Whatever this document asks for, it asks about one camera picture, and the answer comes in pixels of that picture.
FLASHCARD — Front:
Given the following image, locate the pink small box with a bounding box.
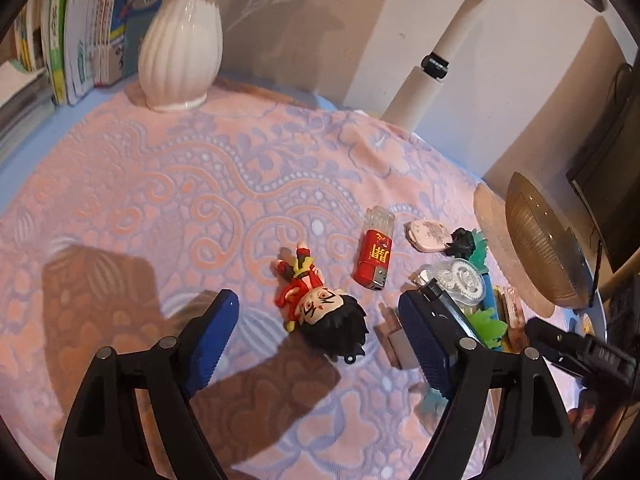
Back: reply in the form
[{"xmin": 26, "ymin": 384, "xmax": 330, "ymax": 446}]
[{"xmin": 502, "ymin": 286, "xmax": 528, "ymax": 352}]

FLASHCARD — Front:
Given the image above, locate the light green plastic leaf toy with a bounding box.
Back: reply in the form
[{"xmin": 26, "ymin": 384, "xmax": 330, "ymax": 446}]
[{"xmin": 465, "ymin": 308, "xmax": 508, "ymax": 351}]

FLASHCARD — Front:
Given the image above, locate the clear correction tape dispenser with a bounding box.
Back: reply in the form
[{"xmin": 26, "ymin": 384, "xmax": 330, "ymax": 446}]
[{"xmin": 411, "ymin": 258, "xmax": 486, "ymax": 308}]

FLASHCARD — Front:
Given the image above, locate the black rectangular lighter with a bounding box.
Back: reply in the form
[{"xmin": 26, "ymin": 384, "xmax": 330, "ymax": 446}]
[{"xmin": 422, "ymin": 278, "xmax": 486, "ymax": 348}]

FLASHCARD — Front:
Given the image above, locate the white usb charger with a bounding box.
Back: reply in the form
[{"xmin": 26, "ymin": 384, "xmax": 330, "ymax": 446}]
[{"xmin": 374, "ymin": 304, "xmax": 419, "ymax": 370}]

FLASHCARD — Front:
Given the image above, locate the pink oval case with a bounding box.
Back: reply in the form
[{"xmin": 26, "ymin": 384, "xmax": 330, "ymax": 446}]
[{"xmin": 405, "ymin": 219, "xmax": 452, "ymax": 252}]

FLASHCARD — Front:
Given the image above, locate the red lighter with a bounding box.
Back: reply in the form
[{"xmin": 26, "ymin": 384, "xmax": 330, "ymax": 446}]
[{"xmin": 354, "ymin": 206, "xmax": 395, "ymax": 290}]

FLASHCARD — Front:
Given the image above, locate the red black-haired doll figurine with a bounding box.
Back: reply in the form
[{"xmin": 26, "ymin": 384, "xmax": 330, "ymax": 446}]
[{"xmin": 273, "ymin": 243, "xmax": 369, "ymax": 365}]

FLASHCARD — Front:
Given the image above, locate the blue rectangular toy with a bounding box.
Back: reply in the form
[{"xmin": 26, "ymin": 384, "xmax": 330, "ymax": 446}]
[{"xmin": 480, "ymin": 272, "xmax": 500, "ymax": 321}]

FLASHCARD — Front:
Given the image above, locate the light blue plastic leaf toy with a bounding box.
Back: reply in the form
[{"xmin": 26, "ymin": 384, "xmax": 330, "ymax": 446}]
[{"xmin": 410, "ymin": 382, "xmax": 448, "ymax": 425}]

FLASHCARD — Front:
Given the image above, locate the dark green plastic leaf toy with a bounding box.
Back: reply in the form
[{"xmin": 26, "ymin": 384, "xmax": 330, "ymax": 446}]
[{"xmin": 468, "ymin": 230, "xmax": 488, "ymax": 274}]

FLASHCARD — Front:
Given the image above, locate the small snack plate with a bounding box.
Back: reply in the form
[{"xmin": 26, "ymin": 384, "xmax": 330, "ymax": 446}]
[{"xmin": 579, "ymin": 304, "xmax": 608, "ymax": 341}]

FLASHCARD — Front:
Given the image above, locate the amber glass bowl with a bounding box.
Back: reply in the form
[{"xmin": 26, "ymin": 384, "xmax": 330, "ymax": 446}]
[{"xmin": 506, "ymin": 172, "xmax": 593, "ymax": 309}]

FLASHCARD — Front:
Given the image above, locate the black television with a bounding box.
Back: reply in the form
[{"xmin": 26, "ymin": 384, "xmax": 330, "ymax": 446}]
[{"xmin": 566, "ymin": 64, "xmax": 639, "ymax": 271}]

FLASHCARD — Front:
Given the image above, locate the pink patterned tablecloth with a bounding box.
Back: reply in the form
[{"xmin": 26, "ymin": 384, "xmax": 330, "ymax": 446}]
[{"xmin": 0, "ymin": 79, "xmax": 586, "ymax": 480}]

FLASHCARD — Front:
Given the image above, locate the white lamp pole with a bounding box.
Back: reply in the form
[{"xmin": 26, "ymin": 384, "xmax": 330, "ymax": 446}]
[{"xmin": 382, "ymin": 0, "xmax": 488, "ymax": 132}]

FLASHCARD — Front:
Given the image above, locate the white ribbed vase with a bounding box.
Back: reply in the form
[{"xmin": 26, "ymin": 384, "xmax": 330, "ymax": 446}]
[{"xmin": 138, "ymin": 0, "xmax": 224, "ymax": 113}]

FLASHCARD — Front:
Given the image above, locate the stack of books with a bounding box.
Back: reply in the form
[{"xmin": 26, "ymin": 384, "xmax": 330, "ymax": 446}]
[{"xmin": 0, "ymin": 0, "xmax": 174, "ymax": 166}]

